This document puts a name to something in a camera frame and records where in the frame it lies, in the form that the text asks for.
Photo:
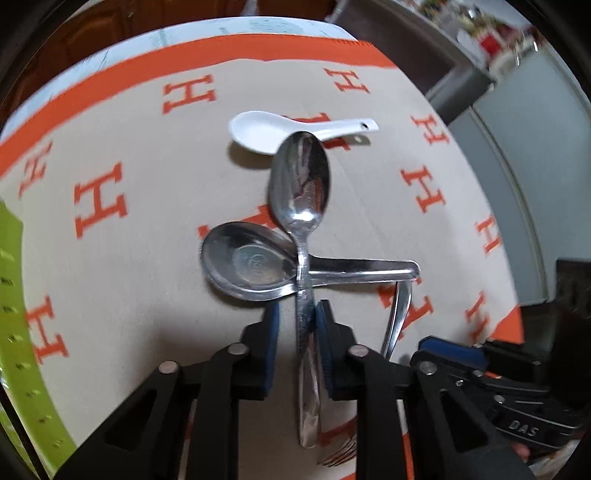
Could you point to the metal soup spoon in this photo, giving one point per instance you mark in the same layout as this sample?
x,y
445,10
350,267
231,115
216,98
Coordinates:
x,y
244,263

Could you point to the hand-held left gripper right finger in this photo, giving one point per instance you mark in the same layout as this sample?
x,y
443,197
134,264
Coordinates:
x,y
323,355

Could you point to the orange patterned cloth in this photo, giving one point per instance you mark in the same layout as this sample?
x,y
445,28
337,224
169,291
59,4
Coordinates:
x,y
138,277

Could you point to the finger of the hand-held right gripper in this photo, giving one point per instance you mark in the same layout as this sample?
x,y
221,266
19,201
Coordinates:
x,y
517,362
452,353

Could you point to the large metal spoon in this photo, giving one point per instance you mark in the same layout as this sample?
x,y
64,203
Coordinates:
x,y
300,184

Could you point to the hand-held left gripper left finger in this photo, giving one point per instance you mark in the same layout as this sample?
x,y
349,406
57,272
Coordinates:
x,y
273,350

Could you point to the green plastic tray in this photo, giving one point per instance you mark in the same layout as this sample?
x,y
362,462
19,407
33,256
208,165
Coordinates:
x,y
27,346

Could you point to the metal fork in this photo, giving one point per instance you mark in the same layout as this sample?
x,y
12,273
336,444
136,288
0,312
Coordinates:
x,y
401,314

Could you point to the white ceramic spoon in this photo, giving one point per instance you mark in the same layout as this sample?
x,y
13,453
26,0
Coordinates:
x,y
258,131

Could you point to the grey refrigerator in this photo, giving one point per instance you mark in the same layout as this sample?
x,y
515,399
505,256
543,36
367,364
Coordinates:
x,y
531,161

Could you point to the person's right hand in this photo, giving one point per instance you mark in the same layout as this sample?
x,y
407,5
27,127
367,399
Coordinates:
x,y
521,452

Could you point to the stainless steel cabinet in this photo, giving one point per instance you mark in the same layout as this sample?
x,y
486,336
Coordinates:
x,y
415,41

